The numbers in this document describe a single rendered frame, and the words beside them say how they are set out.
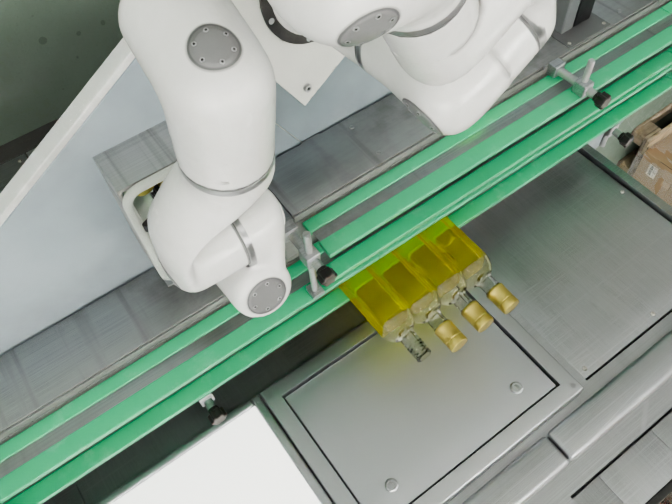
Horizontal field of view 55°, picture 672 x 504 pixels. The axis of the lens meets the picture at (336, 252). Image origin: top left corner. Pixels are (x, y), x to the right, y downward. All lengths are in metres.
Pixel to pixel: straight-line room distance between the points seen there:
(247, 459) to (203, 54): 0.82
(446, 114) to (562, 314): 0.74
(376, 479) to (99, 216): 0.61
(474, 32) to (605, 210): 0.98
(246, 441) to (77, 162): 0.55
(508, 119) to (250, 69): 0.81
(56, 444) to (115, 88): 0.53
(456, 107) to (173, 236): 0.30
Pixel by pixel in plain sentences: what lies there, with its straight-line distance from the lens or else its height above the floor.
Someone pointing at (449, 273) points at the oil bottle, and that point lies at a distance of 1.11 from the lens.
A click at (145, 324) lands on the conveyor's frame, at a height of 0.85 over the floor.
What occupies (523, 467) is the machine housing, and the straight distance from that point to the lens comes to 1.16.
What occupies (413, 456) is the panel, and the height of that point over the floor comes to 1.23.
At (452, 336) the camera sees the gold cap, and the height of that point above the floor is 1.15.
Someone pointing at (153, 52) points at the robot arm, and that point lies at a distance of 0.48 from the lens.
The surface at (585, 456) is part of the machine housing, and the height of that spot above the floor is 1.40.
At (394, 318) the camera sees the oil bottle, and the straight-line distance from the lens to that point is 1.07.
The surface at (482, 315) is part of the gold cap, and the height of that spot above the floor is 1.15.
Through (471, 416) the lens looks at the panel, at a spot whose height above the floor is 1.24.
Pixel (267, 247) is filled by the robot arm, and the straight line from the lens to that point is 0.70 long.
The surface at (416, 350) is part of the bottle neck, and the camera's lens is 1.06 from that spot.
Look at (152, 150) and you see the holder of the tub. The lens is 0.92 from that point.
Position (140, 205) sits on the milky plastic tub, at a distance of 1.00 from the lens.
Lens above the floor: 1.44
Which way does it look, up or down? 28 degrees down
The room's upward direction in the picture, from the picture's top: 139 degrees clockwise
